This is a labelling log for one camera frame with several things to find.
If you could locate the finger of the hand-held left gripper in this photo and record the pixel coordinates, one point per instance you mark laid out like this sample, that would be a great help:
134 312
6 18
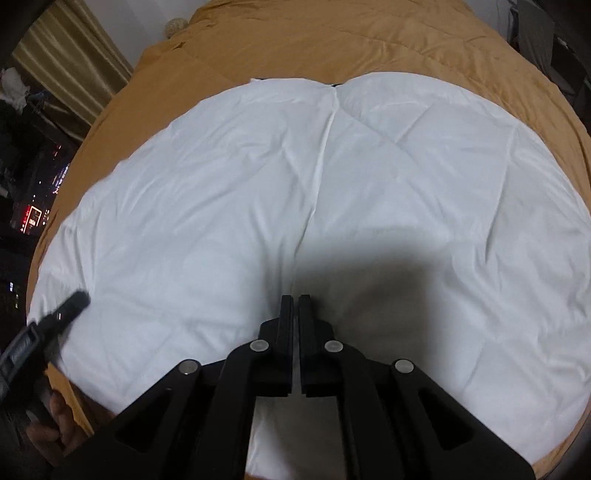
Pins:
64 311

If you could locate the white crumpled cloth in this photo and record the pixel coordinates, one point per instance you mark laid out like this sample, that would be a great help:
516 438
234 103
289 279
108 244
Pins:
14 87

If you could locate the gold curtain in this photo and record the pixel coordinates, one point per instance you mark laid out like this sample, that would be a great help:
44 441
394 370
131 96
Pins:
74 50

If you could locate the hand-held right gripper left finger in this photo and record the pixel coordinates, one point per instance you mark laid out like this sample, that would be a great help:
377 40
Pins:
287 332

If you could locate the person's left hand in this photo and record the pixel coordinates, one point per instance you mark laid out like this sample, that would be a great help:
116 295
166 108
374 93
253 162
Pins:
64 420

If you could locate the orange quilted blanket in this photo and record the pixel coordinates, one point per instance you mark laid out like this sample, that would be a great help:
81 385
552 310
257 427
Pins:
346 41

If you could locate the white zip-up puffer jacket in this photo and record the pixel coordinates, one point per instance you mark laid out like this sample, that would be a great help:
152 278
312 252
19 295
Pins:
231 207

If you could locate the window with night view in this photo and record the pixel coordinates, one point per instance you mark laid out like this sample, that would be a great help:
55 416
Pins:
37 203

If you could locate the round woven ball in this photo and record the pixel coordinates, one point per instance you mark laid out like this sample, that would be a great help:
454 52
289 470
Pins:
176 26

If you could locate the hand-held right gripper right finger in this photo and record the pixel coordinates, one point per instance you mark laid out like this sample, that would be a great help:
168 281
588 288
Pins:
305 332

